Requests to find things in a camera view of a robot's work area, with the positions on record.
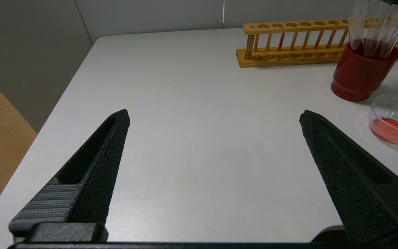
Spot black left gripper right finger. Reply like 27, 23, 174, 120
299, 110, 398, 242

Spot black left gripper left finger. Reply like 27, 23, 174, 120
9, 109, 130, 238

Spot red pigment test tube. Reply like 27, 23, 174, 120
379, 3, 398, 59

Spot wooden test tube rack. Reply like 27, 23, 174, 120
236, 18, 398, 68

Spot clear glass bowl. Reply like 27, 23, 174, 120
368, 95, 398, 148

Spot red cup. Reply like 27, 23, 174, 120
331, 41, 398, 102

